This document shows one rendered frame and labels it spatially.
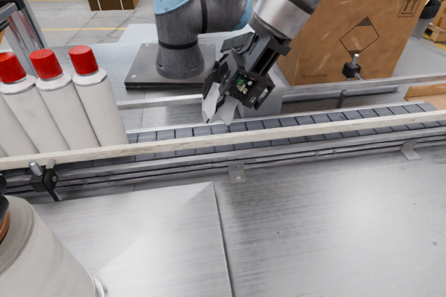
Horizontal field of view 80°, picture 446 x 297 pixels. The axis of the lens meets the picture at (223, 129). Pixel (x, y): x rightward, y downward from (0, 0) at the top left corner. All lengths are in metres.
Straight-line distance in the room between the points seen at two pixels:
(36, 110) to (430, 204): 0.70
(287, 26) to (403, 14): 0.47
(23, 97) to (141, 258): 0.30
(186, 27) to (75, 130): 0.40
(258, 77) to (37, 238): 0.32
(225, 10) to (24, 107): 0.52
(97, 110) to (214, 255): 0.29
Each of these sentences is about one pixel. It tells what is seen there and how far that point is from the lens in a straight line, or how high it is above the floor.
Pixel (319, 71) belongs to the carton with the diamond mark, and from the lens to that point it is 0.78.
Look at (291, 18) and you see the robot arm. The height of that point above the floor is 1.13.
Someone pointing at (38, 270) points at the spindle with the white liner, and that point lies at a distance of 0.28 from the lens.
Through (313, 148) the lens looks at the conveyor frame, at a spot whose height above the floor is 0.87.
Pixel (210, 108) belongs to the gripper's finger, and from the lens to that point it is 0.47.
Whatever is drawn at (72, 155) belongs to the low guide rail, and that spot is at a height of 0.91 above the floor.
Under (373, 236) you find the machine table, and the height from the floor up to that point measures 0.83.
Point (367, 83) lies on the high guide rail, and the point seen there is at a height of 0.96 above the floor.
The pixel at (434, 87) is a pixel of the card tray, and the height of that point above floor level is 0.86.
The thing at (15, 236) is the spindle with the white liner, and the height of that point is 1.07.
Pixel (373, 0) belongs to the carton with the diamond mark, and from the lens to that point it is 0.77.
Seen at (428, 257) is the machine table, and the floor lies 0.83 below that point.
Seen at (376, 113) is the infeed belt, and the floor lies 0.88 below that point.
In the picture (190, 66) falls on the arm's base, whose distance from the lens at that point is 0.81.
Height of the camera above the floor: 1.25
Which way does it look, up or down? 41 degrees down
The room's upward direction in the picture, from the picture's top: straight up
